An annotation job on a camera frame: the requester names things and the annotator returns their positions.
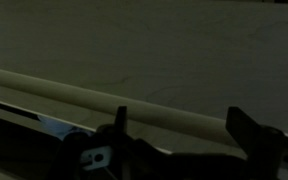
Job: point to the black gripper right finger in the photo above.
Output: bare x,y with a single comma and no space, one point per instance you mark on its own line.
250,133

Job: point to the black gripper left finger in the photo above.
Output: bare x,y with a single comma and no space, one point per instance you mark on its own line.
120,120

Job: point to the wooden drawer with blue garment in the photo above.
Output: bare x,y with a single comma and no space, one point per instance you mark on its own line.
150,50

